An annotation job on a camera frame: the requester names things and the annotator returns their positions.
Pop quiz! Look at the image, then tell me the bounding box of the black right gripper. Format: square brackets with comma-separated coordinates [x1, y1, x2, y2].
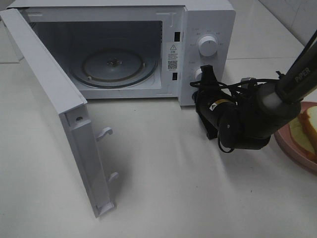
[193, 65, 238, 140]

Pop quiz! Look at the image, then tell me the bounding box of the pink round plate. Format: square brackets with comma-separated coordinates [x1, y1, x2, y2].
[274, 102, 317, 172]

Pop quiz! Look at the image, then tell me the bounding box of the white bread sandwich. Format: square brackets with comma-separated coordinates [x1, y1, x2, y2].
[299, 106, 317, 157]

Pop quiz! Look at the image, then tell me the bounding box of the white microwave door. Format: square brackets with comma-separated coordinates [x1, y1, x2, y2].
[0, 8, 118, 218]

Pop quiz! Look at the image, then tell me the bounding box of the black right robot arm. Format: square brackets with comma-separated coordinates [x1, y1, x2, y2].
[190, 34, 317, 153]

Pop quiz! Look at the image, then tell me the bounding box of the white lower microwave knob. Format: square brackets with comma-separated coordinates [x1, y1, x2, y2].
[194, 68, 203, 81]

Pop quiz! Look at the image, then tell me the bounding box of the white microwave knob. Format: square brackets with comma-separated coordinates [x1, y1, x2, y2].
[194, 68, 203, 81]
[198, 35, 218, 57]

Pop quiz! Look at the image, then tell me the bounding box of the white upper microwave knob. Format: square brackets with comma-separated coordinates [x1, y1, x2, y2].
[198, 35, 218, 57]

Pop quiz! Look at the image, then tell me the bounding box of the glass microwave turntable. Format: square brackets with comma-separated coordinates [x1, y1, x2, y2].
[69, 48, 158, 89]

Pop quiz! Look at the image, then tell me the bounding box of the green lettuce leaf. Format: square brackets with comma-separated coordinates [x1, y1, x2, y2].
[289, 118, 310, 151]

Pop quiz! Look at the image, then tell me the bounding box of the white microwave oven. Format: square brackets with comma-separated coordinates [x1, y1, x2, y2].
[6, 0, 236, 106]

